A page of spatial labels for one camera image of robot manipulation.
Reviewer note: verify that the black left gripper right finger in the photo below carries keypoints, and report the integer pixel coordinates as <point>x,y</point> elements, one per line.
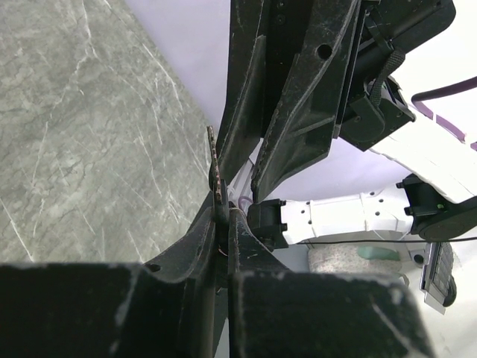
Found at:
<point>276,312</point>

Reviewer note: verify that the black-headed keys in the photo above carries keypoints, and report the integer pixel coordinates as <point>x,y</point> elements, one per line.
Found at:
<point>220,202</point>

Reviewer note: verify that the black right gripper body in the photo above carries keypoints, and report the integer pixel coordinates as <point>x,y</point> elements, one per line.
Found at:
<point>389,31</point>

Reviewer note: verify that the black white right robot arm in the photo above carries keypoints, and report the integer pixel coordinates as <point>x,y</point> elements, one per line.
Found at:
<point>436,202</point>

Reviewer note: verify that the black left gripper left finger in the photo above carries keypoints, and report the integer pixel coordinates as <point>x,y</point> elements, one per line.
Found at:
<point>163,308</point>

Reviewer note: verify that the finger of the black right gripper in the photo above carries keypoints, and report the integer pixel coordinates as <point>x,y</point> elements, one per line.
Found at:
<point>240,128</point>
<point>313,97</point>

